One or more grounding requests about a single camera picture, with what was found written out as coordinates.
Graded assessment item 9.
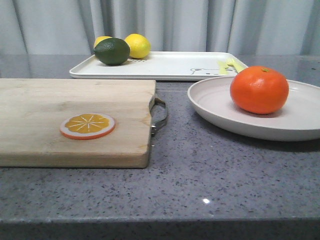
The green lime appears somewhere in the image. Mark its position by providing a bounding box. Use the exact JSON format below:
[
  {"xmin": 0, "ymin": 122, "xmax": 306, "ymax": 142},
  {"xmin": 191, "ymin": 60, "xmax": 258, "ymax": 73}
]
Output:
[{"xmin": 94, "ymin": 37, "xmax": 130, "ymax": 66}]

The yellow lemon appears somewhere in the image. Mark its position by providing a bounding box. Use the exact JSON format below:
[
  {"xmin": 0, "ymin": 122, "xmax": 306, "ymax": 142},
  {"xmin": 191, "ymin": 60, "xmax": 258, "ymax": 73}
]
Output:
[
  {"xmin": 93, "ymin": 36, "xmax": 111, "ymax": 48},
  {"xmin": 124, "ymin": 33, "xmax": 151, "ymax": 59}
]

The wooden cutting board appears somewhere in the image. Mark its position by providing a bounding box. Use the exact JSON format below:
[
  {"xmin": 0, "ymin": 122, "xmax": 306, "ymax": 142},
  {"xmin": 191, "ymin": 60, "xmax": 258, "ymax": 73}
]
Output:
[{"xmin": 0, "ymin": 78, "xmax": 156, "ymax": 168}]

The yellow-green plastic fork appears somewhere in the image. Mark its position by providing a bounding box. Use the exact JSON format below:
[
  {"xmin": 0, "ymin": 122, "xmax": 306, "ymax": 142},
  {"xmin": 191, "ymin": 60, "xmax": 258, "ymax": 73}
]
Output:
[{"xmin": 226, "ymin": 58, "xmax": 247, "ymax": 73}]

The grey curtain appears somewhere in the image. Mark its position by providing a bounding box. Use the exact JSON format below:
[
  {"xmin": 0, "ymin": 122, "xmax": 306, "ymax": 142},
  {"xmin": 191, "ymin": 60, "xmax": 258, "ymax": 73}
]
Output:
[{"xmin": 0, "ymin": 0, "xmax": 320, "ymax": 55}]

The beige round plate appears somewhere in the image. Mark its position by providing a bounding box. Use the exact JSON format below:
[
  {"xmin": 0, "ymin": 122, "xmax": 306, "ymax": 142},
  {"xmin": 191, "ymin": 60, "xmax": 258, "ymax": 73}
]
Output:
[{"xmin": 187, "ymin": 76, "xmax": 320, "ymax": 142}]

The yellow lemon left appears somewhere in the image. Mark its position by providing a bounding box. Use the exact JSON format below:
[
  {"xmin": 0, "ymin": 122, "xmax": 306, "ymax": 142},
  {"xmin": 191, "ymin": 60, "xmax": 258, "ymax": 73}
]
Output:
[{"xmin": 93, "ymin": 36, "xmax": 111, "ymax": 48}]

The whole orange fruit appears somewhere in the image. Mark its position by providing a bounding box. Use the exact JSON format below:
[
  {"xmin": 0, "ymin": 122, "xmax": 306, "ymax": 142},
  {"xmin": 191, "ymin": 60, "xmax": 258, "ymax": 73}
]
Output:
[{"xmin": 229, "ymin": 66, "xmax": 289, "ymax": 115}]

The orange slice toy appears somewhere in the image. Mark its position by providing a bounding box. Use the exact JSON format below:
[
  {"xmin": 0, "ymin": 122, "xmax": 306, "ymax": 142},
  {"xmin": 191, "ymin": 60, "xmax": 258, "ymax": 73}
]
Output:
[{"xmin": 59, "ymin": 113, "xmax": 116, "ymax": 140}]

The yellow lemon right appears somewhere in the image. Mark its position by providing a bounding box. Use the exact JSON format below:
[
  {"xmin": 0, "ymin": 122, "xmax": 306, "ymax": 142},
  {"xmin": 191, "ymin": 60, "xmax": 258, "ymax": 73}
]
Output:
[{"xmin": 124, "ymin": 33, "xmax": 151, "ymax": 59}]

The white rectangular tray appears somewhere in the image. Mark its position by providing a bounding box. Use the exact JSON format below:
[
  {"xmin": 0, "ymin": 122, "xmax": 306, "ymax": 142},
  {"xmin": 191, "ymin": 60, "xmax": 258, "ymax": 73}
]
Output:
[{"xmin": 69, "ymin": 51, "xmax": 246, "ymax": 82}]

